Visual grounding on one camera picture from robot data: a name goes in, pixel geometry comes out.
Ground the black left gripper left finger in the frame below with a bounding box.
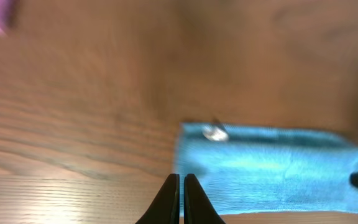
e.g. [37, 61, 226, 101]
[136, 174, 180, 224]

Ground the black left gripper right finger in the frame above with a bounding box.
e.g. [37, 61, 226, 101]
[183, 174, 225, 224]

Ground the blue microfiber cloth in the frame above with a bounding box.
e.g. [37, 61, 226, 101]
[175, 123, 358, 215]

